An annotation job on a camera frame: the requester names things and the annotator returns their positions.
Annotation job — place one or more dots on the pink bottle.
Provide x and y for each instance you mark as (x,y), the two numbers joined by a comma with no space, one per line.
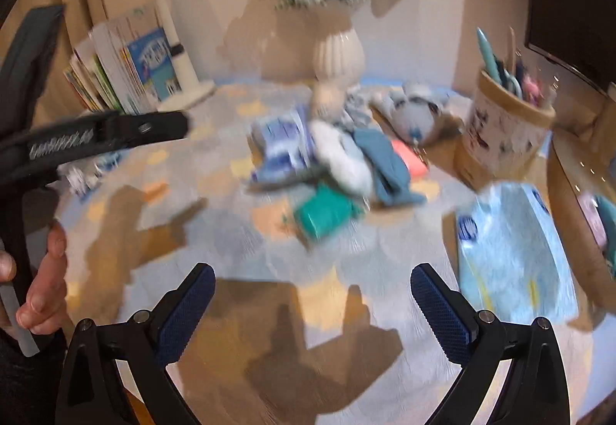
(533,88)

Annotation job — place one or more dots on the pink soft item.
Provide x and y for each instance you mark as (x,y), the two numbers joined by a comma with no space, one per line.
(409,158)

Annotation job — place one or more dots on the grey plush toy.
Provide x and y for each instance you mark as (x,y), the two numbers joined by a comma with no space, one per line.
(414,112)

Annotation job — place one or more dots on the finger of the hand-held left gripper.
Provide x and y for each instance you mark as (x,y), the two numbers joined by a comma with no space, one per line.
(144,129)

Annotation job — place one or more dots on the person's left forearm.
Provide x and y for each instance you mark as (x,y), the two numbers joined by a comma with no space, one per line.
(24,381)

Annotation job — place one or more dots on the green clay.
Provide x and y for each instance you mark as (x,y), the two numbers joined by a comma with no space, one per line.
(327,213)

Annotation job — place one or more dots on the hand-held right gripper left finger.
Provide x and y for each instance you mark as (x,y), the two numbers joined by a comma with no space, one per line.
(185,319)

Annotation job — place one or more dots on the blue tissue pack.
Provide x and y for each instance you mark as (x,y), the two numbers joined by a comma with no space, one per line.
(515,251)

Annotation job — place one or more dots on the blue-grey cloth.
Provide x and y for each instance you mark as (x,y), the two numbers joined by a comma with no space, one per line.
(390,170)

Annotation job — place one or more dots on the blue white packet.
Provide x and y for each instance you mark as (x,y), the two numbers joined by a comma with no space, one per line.
(284,141)

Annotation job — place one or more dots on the white plush toy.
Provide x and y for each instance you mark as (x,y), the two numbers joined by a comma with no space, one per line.
(341,160)

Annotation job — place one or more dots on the clear plastic bag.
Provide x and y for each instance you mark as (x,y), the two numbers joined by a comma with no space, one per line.
(327,98)

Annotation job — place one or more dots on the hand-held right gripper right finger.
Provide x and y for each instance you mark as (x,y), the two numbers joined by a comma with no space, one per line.
(442,314)

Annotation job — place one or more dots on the checked hair scrunchie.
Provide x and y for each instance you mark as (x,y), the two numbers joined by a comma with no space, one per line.
(82,179)

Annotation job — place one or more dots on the row of books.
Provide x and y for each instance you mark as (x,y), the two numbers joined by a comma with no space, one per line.
(120,69)

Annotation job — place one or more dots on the checked fabric bow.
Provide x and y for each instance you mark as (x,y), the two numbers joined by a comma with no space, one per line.
(358,110)

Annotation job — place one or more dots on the white ribbed vase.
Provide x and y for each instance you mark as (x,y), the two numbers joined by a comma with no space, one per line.
(337,54)

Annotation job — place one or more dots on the bamboo pen holder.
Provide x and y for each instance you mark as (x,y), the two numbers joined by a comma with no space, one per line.
(500,141)

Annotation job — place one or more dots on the person's left hand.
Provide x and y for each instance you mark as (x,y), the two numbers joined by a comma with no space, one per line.
(48,290)

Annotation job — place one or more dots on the teal scissors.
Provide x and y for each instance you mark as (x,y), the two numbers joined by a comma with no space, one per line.
(511,81)

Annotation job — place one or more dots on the beige pen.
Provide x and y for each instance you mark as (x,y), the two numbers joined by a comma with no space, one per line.
(514,49)

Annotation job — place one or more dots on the white desk lamp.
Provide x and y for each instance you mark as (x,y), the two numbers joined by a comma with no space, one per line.
(178,64)

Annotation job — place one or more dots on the teal unicorn pen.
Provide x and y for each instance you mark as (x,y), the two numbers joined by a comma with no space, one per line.
(488,54)

